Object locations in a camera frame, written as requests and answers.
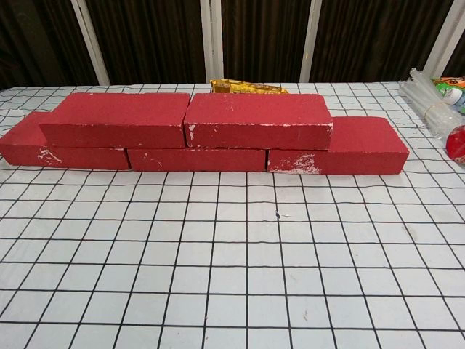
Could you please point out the green snack bag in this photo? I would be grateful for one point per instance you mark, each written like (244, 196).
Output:
(450, 81)

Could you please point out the clear plastic water bottle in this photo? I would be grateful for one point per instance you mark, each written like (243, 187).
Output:
(452, 98)

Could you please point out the white metal frame post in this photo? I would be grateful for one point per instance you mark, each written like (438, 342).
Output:
(314, 36)
(89, 36)
(445, 40)
(212, 36)

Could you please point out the white black grid tablecloth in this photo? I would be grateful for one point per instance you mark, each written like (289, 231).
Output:
(290, 254)

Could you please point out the green chips can red lid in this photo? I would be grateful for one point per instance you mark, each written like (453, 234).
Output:
(457, 143)

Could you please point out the gold snack packet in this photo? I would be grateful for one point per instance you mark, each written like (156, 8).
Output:
(247, 87)

